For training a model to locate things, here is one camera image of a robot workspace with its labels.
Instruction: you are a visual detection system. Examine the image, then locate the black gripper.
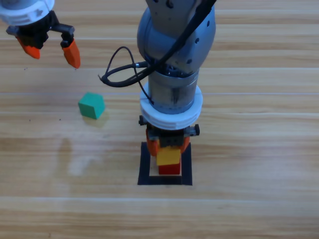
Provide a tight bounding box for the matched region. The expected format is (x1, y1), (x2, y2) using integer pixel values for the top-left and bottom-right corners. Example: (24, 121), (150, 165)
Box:
(6, 11), (81, 70)
(138, 115), (200, 157)

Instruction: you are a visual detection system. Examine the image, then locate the yellow wooden cube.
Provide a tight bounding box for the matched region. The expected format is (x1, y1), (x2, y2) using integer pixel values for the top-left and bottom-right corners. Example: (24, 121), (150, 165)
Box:
(156, 146), (181, 166)

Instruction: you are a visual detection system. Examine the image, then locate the red wooden cube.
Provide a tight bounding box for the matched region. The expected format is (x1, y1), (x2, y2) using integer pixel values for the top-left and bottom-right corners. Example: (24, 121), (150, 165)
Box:
(158, 163), (181, 175)

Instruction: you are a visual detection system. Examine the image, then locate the green wooden cube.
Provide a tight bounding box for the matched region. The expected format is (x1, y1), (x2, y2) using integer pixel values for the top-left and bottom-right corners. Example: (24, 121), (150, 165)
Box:
(78, 92), (105, 120)

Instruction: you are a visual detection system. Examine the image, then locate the black tape square outline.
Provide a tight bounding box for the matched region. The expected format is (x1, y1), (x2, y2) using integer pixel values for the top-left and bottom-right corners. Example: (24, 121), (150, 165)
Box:
(137, 141), (193, 186)

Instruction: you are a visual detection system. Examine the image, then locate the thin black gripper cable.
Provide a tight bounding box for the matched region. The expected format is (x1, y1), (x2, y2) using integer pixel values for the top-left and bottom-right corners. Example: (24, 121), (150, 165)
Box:
(109, 46), (155, 105)

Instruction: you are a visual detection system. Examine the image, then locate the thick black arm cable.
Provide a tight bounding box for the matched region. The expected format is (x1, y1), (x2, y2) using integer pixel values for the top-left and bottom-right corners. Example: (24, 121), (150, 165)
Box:
(98, 0), (217, 88)

